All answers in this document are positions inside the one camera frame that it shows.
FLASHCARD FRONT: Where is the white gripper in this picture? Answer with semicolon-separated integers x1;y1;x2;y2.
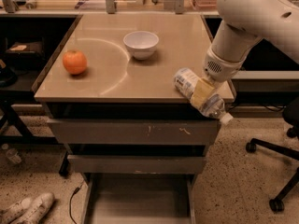
190;48;243;108

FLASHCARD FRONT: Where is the clear plastic water bottle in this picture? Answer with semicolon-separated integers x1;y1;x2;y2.
174;68;233;125

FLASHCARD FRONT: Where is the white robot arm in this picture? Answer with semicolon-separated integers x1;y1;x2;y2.
190;0;299;108

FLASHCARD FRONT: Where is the grey drawer cabinet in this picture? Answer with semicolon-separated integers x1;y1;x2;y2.
32;12;237;224

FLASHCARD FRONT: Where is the open bottom drawer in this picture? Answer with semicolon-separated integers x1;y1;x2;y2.
81;174;196;224

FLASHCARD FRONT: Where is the middle grey drawer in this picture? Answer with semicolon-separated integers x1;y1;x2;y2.
68;155;206;175

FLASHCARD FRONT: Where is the grey drawer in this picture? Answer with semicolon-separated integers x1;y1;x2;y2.
48;119;221;146
68;155;206;175

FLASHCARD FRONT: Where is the top grey drawer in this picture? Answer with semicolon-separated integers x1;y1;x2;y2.
48;119;221;146

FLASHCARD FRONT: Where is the small bottle on floor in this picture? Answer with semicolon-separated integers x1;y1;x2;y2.
1;144;22;165

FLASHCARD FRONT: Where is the white ceramic bowl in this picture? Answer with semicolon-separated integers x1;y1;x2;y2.
123;31;159;60

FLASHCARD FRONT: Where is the orange fruit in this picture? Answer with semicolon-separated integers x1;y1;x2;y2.
63;50;87;75

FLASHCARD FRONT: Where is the black side stand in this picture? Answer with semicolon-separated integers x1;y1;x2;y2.
0;37;71;176

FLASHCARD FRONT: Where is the white sneaker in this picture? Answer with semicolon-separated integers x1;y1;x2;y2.
0;197;33;224
9;192;55;224

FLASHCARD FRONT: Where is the black floor cable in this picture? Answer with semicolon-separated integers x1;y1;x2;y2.
68;179;86;224

